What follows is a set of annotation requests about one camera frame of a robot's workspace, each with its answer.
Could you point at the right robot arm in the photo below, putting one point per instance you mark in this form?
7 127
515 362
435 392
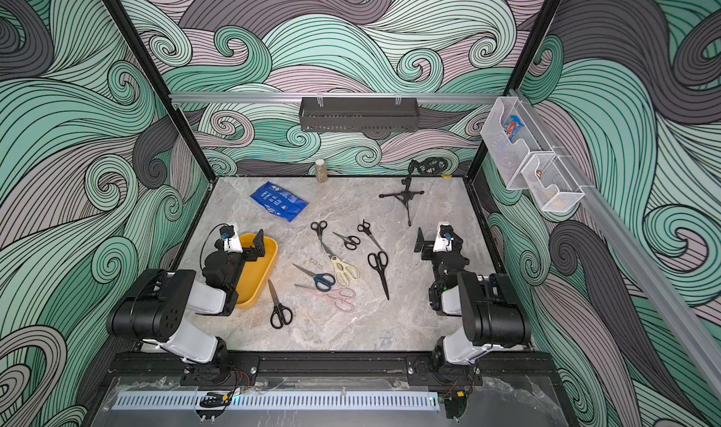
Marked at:
493 318

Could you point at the pink handled scissors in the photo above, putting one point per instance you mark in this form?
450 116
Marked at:
341 299

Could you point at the yellow storage box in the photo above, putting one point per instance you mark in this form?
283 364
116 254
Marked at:
254 277

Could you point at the large clear wall bin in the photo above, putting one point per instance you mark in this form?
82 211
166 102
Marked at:
509 137

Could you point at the black wall shelf basket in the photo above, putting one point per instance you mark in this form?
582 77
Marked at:
367 115

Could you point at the cream kitchen shears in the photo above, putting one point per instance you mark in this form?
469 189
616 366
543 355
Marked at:
344 272

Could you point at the blue handled scissors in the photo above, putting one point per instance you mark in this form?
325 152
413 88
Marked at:
324 282

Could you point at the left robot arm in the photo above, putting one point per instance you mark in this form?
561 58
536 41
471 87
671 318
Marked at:
153 310

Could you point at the large black scissors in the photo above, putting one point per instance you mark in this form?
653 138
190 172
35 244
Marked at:
379 262

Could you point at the black mini tripod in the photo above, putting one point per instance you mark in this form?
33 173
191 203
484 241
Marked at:
431 167

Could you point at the blue snack packet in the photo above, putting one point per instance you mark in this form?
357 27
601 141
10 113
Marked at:
279 202

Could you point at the aluminium wall rail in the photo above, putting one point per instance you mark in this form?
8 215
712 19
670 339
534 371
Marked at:
693 337
297 97

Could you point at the white perforated cable duct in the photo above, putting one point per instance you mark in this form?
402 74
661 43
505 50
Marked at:
281 400

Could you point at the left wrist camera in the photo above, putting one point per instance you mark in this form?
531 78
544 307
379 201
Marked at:
230 238

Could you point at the small black scissors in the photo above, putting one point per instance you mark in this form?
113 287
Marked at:
351 242

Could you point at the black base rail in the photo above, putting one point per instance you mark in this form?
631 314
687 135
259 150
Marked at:
415 368

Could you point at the black hair scissors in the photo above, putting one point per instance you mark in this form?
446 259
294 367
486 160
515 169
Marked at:
365 227

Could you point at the small beige bottle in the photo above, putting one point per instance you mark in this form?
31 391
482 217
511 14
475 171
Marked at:
321 171

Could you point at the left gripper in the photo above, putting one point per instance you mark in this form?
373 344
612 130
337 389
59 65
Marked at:
257 249

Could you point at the aluminium wall rail right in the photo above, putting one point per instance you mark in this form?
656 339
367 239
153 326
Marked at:
693 337

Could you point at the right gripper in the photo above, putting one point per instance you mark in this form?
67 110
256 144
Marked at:
430 250

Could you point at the small clear wall bin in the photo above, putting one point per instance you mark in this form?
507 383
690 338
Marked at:
551 185

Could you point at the aluminium wall rail back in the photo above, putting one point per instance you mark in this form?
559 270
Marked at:
297 97

